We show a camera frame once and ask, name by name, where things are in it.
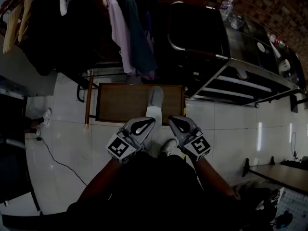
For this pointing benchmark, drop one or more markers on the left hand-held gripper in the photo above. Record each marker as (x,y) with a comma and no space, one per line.
(121,148)

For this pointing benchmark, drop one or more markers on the black garment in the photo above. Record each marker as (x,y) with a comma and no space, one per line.
(62,44)

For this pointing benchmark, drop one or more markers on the black clothes rack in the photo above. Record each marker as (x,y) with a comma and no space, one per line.
(83,90)

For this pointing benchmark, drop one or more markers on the person's right forearm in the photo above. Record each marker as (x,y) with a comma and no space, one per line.
(214,179)

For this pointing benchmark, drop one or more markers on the white plastic item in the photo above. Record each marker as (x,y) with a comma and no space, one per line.
(284,65)

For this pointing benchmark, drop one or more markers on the black metal stand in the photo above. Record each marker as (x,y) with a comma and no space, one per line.
(294,102)

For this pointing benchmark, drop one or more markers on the pale lavender garment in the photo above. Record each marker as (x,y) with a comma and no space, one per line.
(118,32)

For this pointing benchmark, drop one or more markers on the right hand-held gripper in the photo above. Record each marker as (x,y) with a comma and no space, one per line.
(197,148)

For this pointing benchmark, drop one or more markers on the black bag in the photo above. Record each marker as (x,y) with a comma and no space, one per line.
(257,201)

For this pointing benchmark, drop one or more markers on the clear glass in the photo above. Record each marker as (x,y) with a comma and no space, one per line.
(234,21)

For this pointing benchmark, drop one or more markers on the beige garment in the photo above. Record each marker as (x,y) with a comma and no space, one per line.
(25,16)
(10,30)

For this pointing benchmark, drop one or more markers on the clear water bottle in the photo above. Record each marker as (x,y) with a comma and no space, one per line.
(226,7)

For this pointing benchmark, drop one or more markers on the low brown wooden table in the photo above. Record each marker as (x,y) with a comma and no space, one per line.
(120,102)

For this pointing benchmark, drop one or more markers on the white round disc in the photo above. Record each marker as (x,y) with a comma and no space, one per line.
(260,47)

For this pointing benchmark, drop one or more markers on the dark blue garment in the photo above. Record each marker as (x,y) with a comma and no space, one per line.
(139,44)

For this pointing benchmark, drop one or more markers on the person's left forearm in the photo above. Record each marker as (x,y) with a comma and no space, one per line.
(103,179)

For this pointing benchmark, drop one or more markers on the white hanger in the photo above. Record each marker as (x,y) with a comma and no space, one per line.
(63,6)

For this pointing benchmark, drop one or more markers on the grey quilted slipper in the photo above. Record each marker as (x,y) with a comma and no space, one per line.
(155,97)

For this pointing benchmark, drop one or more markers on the blue perforated mat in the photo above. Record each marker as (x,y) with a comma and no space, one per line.
(297,208)

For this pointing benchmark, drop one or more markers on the person's black clothing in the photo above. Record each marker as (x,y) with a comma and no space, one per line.
(154,196)

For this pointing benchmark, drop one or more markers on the red-capped bottle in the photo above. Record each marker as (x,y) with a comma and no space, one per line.
(276,40)

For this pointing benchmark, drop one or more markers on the wooden post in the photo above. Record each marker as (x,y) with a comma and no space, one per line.
(88,100)

